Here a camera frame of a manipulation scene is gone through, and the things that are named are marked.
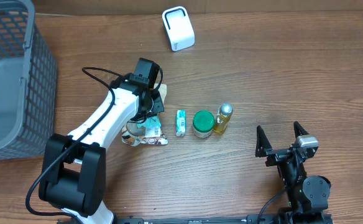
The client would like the small teal white packet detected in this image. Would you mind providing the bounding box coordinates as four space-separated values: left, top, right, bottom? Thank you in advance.
176 110 186 137

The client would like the grey plastic mesh basket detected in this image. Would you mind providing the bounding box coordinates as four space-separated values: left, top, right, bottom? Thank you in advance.
0 0 58 160

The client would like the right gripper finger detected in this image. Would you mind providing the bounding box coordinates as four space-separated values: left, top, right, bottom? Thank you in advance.
293 121 309 138
255 126 272 157

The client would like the white barcode scanner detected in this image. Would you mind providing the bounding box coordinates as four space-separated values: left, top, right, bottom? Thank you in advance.
162 6 195 52

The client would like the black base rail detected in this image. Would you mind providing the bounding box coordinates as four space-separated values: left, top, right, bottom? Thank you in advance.
57 213 334 224

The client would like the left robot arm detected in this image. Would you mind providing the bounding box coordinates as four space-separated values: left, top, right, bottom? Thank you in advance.
25 58 164 223

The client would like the brown snack packet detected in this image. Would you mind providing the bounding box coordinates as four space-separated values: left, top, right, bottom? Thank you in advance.
121 83 169 147

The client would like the green lid white jar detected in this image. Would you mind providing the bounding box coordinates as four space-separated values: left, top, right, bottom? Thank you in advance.
193 110 214 138

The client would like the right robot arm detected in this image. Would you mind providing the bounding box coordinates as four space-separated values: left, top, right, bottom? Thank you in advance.
249 121 333 224

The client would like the light green wipes packet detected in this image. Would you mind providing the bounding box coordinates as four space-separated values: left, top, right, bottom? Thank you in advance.
143 116 162 128

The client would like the yellow drink bottle silver cap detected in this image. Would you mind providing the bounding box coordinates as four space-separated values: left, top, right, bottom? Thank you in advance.
213 103 234 134

